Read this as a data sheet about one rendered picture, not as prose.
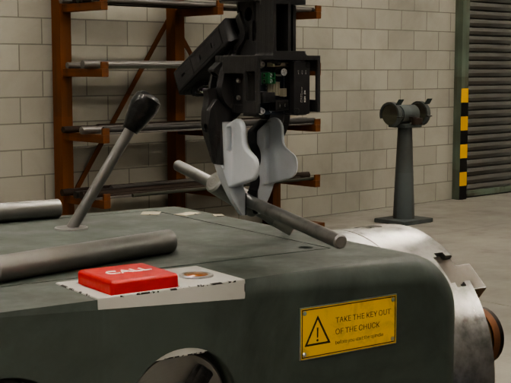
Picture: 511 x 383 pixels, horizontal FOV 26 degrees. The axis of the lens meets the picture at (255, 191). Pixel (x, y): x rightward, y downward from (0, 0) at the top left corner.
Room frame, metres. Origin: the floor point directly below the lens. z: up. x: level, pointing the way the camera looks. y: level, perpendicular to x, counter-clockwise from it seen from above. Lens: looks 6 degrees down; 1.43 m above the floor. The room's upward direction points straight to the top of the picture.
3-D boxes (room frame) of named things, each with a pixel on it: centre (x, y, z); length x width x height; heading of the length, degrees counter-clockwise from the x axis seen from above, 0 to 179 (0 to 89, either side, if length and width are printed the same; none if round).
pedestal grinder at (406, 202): (10.14, -1.37, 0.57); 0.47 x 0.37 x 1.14; 132
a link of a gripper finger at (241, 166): (1.03, 0.01, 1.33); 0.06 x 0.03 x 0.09; 35
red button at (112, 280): (0.87, 0.10, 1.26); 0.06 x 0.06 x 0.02; 35
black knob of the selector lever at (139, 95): (1.20, 0.12, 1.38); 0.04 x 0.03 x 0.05; 125
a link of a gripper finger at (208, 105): (1.05, 0.03, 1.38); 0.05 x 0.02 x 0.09; 125
